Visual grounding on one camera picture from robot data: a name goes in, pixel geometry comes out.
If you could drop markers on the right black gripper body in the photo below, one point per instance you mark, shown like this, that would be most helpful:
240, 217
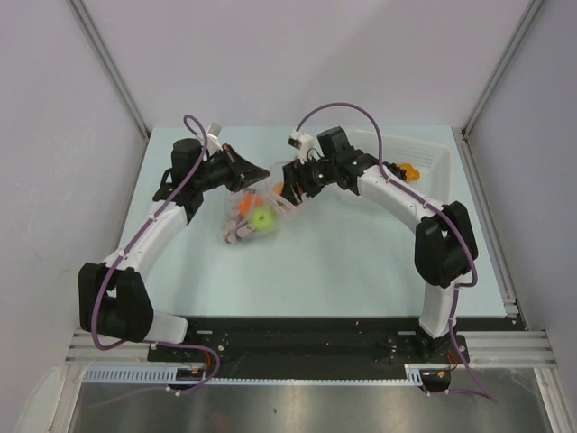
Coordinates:
315, 176

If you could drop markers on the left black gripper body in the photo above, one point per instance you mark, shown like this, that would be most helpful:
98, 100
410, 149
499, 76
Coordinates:
224, 170

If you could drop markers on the orange toy tangerine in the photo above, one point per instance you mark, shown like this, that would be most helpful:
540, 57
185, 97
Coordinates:
246, 203

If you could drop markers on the clear zip top bag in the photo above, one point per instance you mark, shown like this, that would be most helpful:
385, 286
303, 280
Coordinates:
265, 196

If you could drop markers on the green toy apple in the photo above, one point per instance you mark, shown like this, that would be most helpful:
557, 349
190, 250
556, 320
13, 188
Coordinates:
263, 219

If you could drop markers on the grey toy fish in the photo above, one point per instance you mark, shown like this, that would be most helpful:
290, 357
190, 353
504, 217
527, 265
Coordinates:
236, 228

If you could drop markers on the toy peach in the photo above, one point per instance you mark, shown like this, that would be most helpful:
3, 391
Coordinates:
277, 188

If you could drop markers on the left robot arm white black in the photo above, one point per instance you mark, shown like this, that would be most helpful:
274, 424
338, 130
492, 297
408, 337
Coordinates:
113, 300

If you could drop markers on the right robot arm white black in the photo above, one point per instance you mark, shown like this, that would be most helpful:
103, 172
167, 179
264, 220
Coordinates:
445, 246

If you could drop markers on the dark toy grape bunch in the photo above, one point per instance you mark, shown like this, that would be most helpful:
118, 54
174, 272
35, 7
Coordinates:
398, 171

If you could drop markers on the orange toy fruit segments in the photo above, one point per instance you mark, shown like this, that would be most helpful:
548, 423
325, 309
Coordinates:
410, 172

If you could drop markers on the white plastic basket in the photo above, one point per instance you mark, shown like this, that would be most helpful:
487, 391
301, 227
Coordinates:
433, 161

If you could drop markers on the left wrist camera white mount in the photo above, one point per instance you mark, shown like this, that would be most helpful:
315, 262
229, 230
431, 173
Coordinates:
211, 139

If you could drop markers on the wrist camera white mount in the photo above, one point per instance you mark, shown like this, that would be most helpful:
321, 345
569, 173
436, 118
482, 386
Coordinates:
211, 139
302, 142

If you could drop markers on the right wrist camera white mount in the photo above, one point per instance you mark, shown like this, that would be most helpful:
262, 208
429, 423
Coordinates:
302, 142

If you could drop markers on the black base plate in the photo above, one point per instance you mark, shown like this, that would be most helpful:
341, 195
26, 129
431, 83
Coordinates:
305, 348

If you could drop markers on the left aluminium corner post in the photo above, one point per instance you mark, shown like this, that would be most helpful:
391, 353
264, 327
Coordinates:
88, 26

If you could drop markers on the aluminium corner post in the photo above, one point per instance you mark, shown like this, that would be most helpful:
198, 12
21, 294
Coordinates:
88, 26
505, 60

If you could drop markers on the white slotted cable duct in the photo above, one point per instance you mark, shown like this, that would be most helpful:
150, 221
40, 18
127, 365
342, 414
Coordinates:
184, 377

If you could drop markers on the right aluminium corner post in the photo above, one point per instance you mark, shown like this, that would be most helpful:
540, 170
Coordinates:
505, 60

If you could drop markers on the right aluminium side rail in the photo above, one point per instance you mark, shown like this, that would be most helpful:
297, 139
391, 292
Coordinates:
497, 258

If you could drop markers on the aluminium front rail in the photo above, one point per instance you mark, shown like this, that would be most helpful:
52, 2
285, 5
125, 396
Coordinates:
475, 349

